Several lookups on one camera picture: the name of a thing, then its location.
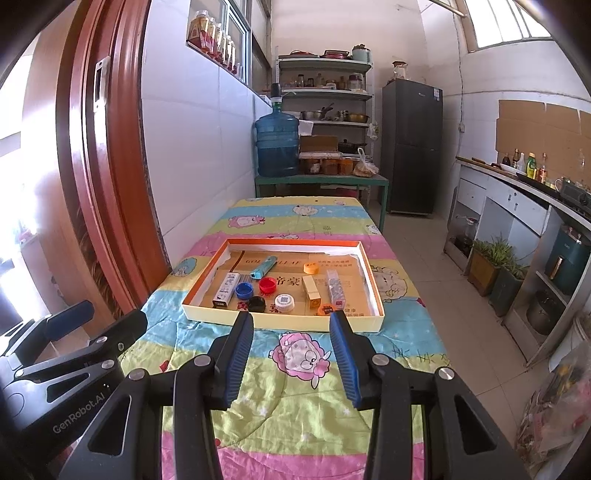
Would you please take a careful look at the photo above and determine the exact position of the plastic bag of food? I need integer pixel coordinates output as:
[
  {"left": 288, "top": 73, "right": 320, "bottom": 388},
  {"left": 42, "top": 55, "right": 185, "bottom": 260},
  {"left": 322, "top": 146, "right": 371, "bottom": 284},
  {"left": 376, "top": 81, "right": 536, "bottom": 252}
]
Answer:
[{"left": 353, "top": 148, "right": 380, "bottom": 177}]

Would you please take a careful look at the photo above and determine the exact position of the white patterned lighter box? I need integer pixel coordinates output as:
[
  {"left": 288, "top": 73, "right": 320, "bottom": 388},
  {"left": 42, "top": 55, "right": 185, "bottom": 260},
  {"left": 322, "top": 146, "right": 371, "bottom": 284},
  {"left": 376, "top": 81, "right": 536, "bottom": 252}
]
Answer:
[{"left": 213, "top": 272, "right": 241, "bottom": 308}]

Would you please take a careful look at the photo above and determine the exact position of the crumpled plastic bag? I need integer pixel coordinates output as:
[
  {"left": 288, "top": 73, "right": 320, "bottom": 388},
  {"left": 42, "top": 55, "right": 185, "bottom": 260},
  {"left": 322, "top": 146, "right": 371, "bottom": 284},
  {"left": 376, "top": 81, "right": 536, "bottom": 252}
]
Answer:
[{"left": 515, "top": 342, "right": 591, "bottom": 467}]

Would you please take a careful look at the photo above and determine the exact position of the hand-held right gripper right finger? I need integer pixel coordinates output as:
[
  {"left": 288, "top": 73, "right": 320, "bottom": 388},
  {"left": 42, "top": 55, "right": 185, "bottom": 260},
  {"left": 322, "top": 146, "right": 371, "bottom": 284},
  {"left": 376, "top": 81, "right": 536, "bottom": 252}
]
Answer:
[{"left": 329, "top": 310, "right": 518, "bottom": 480}]

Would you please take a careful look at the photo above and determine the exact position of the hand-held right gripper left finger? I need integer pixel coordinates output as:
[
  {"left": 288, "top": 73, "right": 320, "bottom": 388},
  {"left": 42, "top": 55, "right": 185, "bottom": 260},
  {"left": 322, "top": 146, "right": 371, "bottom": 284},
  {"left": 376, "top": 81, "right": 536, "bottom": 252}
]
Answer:
[{"left": 60, "top": 311, "right": 256, "bottom": 480}]

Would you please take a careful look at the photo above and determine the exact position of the cartoon sheep printed blanket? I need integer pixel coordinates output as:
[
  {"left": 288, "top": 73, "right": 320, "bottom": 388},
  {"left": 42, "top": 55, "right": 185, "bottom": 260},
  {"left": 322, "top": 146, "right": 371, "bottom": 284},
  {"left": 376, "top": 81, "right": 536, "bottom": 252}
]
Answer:
[{"left": 141, "top": 196, "right": 451, "bottom": 480}]

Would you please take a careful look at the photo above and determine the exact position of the brown planter with plant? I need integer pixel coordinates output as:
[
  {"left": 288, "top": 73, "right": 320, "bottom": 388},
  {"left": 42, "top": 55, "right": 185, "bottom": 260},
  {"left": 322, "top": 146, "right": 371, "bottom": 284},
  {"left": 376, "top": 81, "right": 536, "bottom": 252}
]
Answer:
[{"left": 468, "top": 240, "right": 513, "bottom": 296}]

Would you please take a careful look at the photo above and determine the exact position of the window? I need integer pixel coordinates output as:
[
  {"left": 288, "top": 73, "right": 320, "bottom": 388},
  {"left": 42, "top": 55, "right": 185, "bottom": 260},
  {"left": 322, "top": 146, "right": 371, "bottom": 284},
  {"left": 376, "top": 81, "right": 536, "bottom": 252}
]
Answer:
[{"left": 455, "top": 0, "right": 552, "bottom": 51}]

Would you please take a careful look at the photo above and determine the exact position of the gold rectangular box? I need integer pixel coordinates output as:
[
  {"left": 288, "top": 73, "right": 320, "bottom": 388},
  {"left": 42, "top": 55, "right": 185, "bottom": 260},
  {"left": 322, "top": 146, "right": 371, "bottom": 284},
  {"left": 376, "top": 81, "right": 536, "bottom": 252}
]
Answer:
[{"left": 302, "top": 276, "right": 321, "bottom": 315}]

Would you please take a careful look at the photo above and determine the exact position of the blue water jug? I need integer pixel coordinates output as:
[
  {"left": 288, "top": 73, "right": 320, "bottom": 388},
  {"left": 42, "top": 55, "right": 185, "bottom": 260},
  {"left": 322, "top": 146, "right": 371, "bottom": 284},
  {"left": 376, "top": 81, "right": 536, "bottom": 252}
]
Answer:
[{"left": 255, "top": 83, "right": 301, "bottom": 177}]

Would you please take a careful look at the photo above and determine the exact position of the shallow cardboard box tray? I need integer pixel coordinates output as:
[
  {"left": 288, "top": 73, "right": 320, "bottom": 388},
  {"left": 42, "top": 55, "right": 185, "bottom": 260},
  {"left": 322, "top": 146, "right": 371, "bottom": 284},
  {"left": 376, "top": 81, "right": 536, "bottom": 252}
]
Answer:
[{"left": 182, "top": 239, "right": 385, "bottom": 333}]

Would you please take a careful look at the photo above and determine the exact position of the teal lighter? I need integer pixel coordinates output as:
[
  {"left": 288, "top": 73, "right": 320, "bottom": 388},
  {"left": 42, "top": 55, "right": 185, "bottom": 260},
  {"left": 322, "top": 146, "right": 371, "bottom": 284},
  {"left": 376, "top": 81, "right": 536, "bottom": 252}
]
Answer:
[{"left": 250, "top": 255, "right": 278, "bottom": 281}]

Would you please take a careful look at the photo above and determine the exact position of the row of amber liquid bottles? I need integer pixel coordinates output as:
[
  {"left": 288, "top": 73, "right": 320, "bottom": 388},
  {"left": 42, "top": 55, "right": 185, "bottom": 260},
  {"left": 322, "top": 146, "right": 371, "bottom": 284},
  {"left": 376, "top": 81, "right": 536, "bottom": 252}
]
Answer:
[{"left": 187, "top": 9, "right": 245, "bottom": 77}]

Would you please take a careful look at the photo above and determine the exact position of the brown cardboard box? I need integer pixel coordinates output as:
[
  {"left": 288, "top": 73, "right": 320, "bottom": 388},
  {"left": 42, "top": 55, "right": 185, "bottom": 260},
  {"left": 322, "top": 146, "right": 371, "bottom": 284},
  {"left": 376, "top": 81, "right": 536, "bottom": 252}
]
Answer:
[{"left": 300, "top": 135, "right": 339, "bottom": 153}]

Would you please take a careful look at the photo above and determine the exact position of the clear plastic box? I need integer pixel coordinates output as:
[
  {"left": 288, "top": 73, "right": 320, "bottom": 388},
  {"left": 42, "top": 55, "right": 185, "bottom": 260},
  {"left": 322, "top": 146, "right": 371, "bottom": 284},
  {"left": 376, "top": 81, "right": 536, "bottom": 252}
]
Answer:
[{"left": 326, "top": 270, "right": 347, "bottom": 308}]

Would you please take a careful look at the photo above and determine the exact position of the brown wooden door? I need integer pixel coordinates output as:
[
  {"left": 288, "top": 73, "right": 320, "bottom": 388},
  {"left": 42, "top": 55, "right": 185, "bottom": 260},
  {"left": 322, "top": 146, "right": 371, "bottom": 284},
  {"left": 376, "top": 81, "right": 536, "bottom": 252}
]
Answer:
[{"left": 55, "top": 0, "right": 174, "bottom": 319}]

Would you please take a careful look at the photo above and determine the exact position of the dark green planter with plant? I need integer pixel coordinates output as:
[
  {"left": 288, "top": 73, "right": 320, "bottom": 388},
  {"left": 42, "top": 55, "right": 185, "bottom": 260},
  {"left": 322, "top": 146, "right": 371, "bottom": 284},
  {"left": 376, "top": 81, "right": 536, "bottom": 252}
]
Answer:
[{"left": 489, "top": 263, "right": 529, "bottom": 317}]

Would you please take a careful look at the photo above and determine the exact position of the dark green air fryer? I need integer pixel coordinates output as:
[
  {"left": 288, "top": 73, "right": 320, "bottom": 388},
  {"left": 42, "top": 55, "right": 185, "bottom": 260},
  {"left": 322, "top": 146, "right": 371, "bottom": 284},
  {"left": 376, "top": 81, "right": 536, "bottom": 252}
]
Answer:
[{"left": 545, "top": 224, "right": 591, "bottom": 296}]

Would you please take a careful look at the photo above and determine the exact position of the cardboard sheet on wall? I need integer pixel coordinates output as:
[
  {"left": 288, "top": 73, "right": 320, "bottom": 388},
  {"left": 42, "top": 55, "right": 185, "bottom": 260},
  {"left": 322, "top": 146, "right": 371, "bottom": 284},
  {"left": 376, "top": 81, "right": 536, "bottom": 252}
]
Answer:
[{"left": 495, "top": 99, "right": 591, "bottom": 174}]

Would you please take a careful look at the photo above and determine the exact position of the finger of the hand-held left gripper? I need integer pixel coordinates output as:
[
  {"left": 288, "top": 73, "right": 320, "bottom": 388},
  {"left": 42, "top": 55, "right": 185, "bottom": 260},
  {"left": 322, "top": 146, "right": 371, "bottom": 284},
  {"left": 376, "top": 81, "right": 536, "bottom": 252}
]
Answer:
[
  {"left": 14, "top": 309, "right": 148, "bottom": 403},
  {"left": 0, "top": 300, "right": 95, "bottom": 365}
]

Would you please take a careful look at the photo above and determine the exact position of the white kitchen counter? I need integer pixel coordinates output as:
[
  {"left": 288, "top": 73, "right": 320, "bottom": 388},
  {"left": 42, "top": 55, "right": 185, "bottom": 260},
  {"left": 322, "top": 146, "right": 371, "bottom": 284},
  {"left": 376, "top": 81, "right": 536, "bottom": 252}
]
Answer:
[{"left": 455, "top": 157, "right": 591, "bottom": 365}]

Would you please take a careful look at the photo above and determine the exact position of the dark grey refrigerator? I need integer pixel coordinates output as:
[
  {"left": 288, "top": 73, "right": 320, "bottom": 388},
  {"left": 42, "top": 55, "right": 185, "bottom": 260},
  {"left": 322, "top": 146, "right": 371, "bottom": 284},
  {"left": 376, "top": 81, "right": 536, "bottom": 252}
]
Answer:
[{"left": 382, "top": 79, "right": 443, "bottom": 215}]

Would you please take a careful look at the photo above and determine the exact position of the white metal shelf rack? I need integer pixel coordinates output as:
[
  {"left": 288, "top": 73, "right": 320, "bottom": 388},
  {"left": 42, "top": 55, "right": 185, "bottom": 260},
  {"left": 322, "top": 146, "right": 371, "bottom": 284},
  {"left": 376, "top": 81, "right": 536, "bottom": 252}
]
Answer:
[{"left": 276, "top": 46, "right": 375, "bottom": 176}]

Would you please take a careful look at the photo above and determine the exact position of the group of condiment bottles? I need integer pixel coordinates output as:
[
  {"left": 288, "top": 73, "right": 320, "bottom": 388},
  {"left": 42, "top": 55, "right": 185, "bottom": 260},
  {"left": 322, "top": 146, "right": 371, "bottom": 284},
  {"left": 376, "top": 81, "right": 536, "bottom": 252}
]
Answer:
[{"left": 501, "top": 150, "right": 550, "bottom": 183}]

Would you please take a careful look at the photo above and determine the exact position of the green low table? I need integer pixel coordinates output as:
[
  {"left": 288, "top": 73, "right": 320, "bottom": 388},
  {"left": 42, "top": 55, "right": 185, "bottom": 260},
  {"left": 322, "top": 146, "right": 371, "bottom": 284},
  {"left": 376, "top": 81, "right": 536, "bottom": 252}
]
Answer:
[{"left": 255, "top": 173, "right": 389, "bottom": 232}]

